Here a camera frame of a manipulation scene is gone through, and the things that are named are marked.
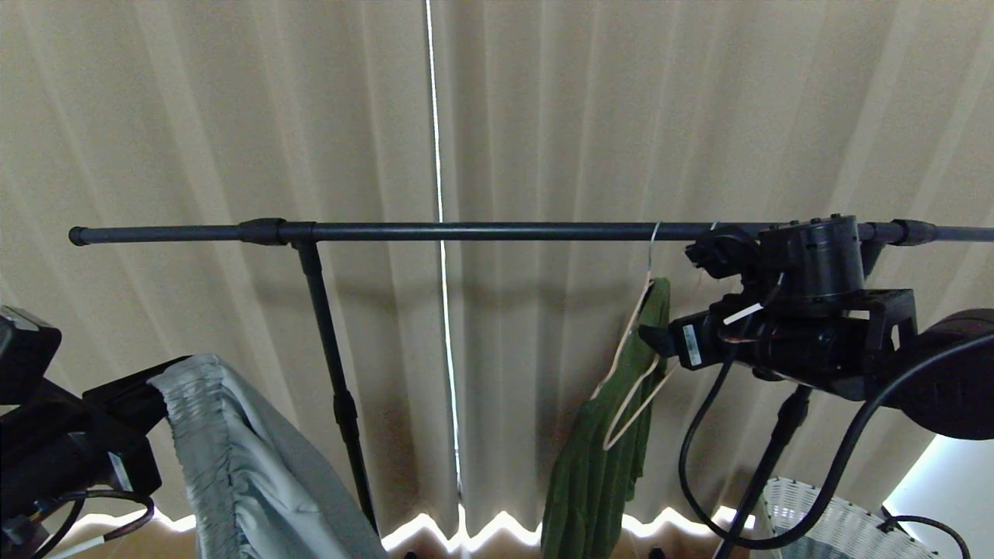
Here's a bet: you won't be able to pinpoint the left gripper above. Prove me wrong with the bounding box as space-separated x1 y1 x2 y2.
0 356 187 519

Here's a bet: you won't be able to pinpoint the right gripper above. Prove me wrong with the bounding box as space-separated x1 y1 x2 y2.
669 307 855 385

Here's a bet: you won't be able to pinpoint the pale grey shorts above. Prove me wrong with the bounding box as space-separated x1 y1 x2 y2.
148 354 389 559

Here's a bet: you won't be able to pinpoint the green long-sleeved shirt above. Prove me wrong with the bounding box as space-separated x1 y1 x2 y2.
540 278 673 559

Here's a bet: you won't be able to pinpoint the white laundry basket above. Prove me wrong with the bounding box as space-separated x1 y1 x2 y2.
757 477 921 559

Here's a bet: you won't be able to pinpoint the black clothes rack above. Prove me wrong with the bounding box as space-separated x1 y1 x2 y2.
68 217 994 559

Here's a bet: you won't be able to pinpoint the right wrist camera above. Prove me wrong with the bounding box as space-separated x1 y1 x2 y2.
683 224 762 280

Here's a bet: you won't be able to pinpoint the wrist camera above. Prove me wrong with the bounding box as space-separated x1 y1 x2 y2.
0 307 63 406
683 224 762 280

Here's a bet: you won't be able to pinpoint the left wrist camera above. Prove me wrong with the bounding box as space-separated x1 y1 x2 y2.
0 307 63 406

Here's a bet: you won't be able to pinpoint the black cable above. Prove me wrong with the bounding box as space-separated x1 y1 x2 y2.
678 334 994 550
878 515 971 559

